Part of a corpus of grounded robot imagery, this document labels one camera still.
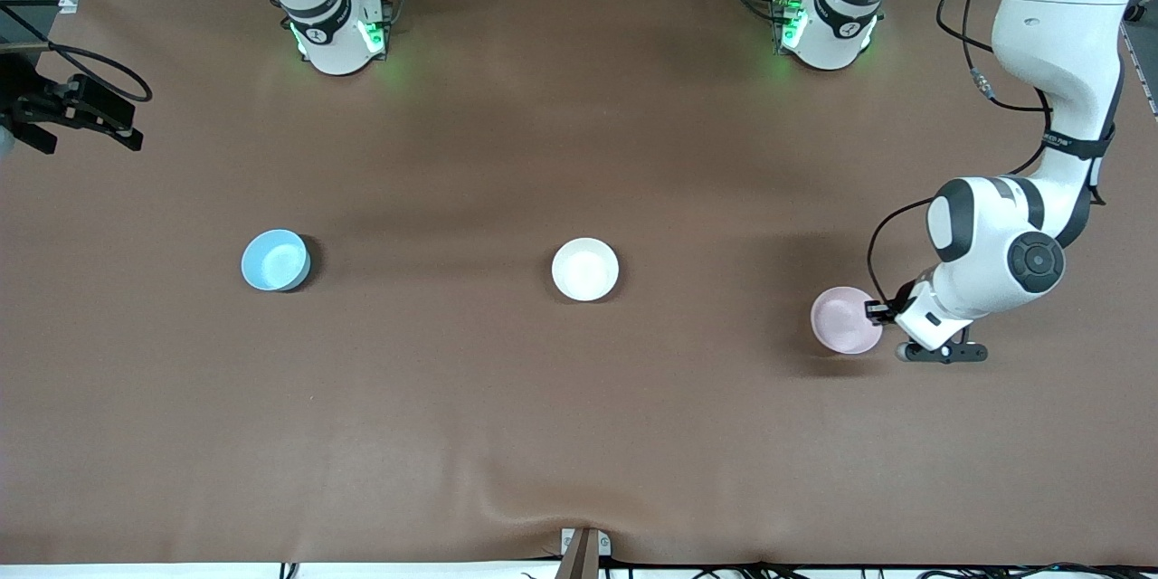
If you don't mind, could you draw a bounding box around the pink bowl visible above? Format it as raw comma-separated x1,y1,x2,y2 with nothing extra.
811,286,884,356

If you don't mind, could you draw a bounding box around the light blue bowl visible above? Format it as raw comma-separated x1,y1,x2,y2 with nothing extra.
241,229,312,292

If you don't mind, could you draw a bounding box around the white bowl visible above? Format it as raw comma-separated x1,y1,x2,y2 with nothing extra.
551,237,621,302

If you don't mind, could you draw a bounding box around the brown table cover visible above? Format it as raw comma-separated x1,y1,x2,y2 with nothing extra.
0,0,1158,566

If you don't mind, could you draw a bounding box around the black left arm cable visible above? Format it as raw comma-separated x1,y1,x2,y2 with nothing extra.
867,0,1055,308

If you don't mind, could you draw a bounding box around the metal clamp bracket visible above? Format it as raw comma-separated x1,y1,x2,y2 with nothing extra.
559,527,612,579

